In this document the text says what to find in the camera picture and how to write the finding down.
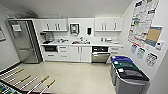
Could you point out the grey black-lidded trash bin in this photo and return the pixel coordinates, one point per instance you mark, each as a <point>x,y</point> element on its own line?
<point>131,83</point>

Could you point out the black microwave oven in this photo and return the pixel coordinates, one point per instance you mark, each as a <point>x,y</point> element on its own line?
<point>50,48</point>

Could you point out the tall white drawer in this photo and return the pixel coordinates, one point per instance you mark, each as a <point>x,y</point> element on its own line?
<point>114,58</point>

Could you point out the grey wall sign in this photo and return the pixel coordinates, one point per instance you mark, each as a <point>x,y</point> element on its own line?
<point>151,60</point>

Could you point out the small white wall box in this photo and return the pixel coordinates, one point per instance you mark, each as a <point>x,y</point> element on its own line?
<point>160,45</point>

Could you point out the small blue bottle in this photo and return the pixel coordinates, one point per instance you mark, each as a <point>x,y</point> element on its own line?
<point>59,16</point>

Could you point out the stainless steel fridge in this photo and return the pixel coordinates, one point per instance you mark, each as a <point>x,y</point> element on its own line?
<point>23,41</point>

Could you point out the grey bundle atop fridge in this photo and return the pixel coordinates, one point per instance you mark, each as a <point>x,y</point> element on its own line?
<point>21,15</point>

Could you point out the framed wall notice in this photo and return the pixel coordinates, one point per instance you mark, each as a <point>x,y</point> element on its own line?
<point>2,34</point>

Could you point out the chrome faucet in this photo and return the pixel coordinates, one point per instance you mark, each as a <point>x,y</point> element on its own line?
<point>81,39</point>

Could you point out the green wall sign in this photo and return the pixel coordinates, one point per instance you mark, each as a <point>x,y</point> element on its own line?
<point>141,53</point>

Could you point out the white fridge note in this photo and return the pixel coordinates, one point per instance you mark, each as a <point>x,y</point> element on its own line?
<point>17,28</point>

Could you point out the stainless steel dishwasher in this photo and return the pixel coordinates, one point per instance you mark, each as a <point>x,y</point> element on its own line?
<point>100,57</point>

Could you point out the black soap dispenser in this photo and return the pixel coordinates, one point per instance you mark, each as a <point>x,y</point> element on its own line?
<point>89,31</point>

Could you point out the paper towel dispenser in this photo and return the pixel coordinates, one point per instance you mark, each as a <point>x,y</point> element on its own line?
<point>74,29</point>

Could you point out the black coffee machine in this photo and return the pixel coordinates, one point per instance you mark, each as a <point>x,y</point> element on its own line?
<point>45,37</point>

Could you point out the wide white drawer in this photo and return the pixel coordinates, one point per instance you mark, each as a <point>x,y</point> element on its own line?
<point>51,56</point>

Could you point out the stack of white dishes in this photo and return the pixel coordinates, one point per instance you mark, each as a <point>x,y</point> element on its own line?
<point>108,40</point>

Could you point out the large printed wall poster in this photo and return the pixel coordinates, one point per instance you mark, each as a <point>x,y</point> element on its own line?
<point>141,16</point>

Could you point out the brown cork board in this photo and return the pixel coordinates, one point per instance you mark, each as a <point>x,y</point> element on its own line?
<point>154,36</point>

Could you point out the white wall cabinet door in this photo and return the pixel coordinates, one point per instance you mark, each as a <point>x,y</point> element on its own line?
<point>119,24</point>
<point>99,24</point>
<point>63,25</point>
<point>109,24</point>
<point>44,25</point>
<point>53,25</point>

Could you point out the small blue wall sign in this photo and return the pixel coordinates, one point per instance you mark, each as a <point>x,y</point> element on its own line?
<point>133,48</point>

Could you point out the white base cabinet door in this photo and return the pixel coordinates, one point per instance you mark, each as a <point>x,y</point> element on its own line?
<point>86,54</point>
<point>74,54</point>

